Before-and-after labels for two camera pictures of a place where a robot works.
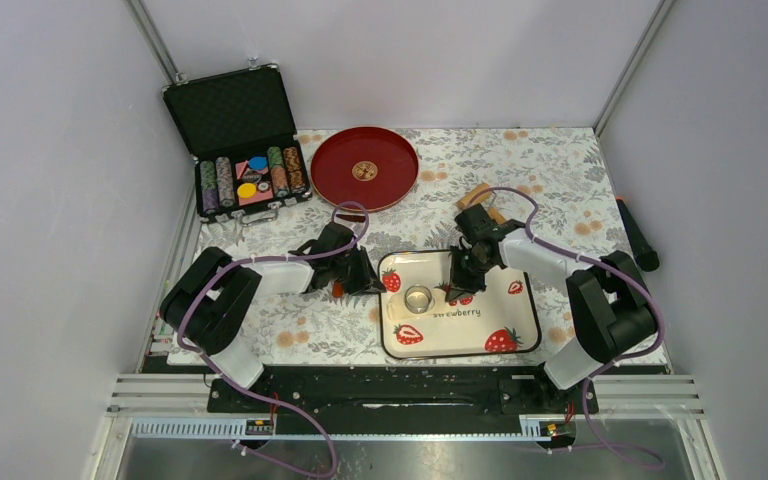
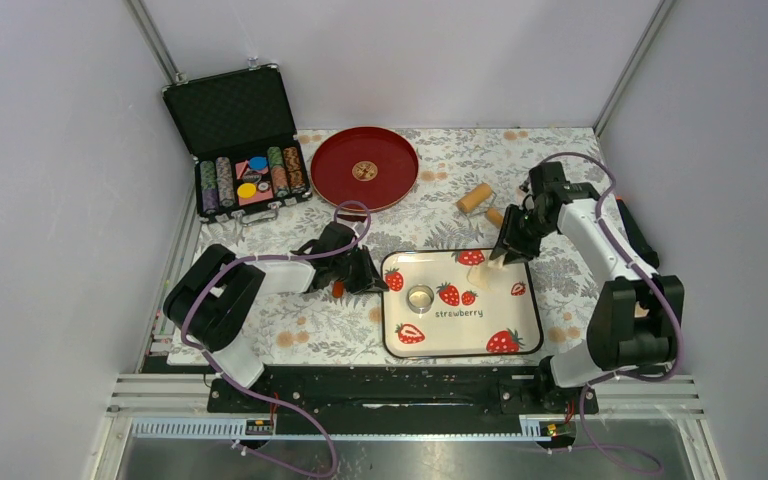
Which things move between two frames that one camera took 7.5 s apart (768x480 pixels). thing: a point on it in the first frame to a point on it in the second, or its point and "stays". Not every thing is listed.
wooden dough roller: [493, 212] stays
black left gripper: [367, 281] stays
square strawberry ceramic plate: [416, 320] stays
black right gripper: [461, 286] to [519, 251]
